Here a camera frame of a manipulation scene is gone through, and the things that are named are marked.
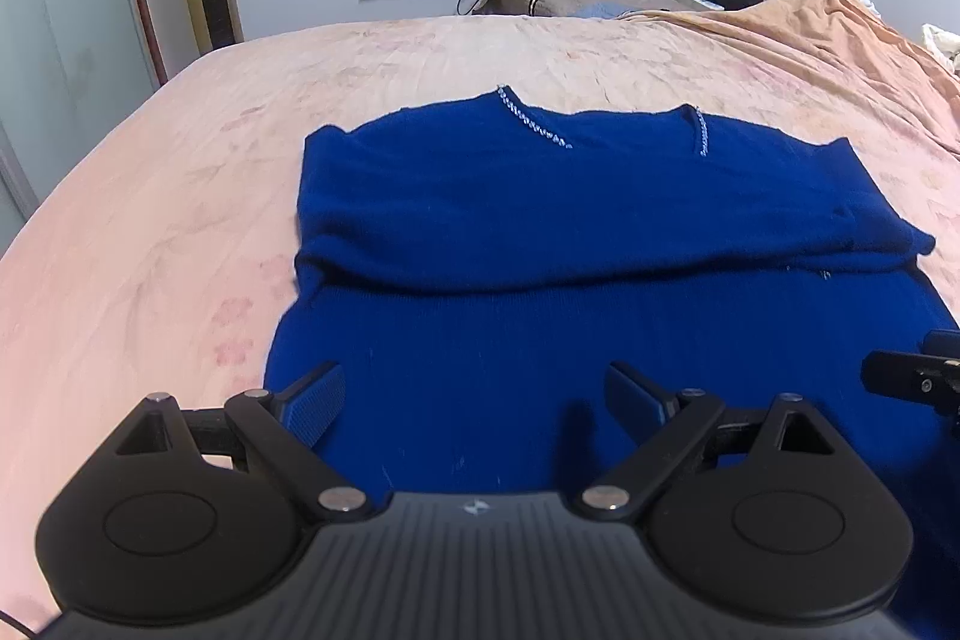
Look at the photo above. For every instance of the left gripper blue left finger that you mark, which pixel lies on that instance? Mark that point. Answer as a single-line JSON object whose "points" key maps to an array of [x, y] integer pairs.
{"points": [[308, 407]]}

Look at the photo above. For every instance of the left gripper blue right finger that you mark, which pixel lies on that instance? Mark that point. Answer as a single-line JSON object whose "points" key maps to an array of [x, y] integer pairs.
{"points": [[639, 405]]}

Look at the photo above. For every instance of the blue beaded knit sweater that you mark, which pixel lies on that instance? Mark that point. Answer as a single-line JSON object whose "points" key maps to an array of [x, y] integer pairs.
{"points": [[475, 267]]}

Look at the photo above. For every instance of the pink floral bed sheet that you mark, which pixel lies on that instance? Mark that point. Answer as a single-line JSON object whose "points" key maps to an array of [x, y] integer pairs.
{"points": [[164, 260]]}

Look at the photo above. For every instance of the peach orange blanket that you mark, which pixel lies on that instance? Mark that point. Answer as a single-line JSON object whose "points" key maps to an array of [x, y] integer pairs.
{"points": [[840, 47]]}

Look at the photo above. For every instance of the cream fluffy blanket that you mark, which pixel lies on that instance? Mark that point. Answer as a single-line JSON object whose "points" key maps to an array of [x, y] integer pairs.
{"points": [[943, 45]]}

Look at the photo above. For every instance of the frosted glass wardrobe door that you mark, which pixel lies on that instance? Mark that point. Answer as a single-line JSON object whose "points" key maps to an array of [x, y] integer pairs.
{"points": [[71, 71]]}

